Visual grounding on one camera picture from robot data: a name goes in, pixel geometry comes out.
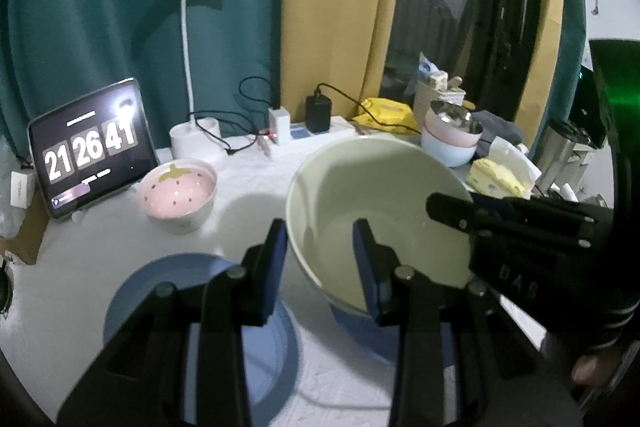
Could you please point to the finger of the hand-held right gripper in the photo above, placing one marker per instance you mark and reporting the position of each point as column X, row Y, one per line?
column 450, row 209

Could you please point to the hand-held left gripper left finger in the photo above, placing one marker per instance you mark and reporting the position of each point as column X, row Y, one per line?
column 270, row 267

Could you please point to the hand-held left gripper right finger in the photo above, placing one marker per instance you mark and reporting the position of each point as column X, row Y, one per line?
column 367, row 267

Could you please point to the cream bowl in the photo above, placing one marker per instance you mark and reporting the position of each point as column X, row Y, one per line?
column 380, row 177

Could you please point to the blue plate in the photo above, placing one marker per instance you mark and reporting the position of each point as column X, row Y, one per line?
column 190, row 264

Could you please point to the strawberry print pink bowl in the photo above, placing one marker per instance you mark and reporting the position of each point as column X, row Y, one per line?
column 175, row 192

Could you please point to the person's right hand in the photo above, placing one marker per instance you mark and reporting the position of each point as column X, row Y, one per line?
column 595, row 367

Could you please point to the yellow sponge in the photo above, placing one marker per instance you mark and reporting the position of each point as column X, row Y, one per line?
column 492, row 177

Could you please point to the small light blue bowl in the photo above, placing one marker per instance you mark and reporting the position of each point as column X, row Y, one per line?
column 447, row 154

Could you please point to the white quilted table cover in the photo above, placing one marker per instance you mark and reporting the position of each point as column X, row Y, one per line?
column 250, row 207

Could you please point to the small pink bowl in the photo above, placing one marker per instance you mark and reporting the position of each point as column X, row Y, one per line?
column 445, row 137

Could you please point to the steel bowl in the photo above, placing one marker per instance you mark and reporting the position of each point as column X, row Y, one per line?
column 455, row 117

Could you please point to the grey cloth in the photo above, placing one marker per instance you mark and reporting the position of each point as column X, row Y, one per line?
column 500, row 124

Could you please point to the white tube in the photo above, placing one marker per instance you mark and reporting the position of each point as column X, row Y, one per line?
column 567, row 192

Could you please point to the white woven basket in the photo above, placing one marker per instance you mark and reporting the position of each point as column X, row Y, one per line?
column 425, row 99

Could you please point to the yellow packet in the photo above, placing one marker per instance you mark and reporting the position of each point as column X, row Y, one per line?
column 390, row 112

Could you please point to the steel flask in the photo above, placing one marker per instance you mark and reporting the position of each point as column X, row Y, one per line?
column 555, row 147

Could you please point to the white power strip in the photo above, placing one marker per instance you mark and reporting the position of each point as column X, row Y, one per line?
column 340, row 127

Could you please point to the white charger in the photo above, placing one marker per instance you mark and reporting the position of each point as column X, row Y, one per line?
column 279, row 124

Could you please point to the blue white snack packet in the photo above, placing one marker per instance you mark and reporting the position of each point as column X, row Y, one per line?
column 427, row 67

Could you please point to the white desk lamp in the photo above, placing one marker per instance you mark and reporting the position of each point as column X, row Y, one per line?
column 195, row 139

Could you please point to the black charger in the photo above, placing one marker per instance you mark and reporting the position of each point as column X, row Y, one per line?
column 318, row 114

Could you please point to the tablet with clock display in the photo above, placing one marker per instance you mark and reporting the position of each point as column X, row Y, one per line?
column 90, row 147

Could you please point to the teal curtain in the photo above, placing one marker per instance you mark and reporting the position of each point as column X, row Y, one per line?
column 575, row 7
column 75, row 32

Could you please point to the cardboard box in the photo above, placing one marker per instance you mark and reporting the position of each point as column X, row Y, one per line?
column 27, row 237

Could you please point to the small white box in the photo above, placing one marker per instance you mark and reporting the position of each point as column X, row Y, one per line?
column 22, row 189

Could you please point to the black round pouch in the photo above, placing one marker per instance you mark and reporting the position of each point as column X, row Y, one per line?
column 5, row 287

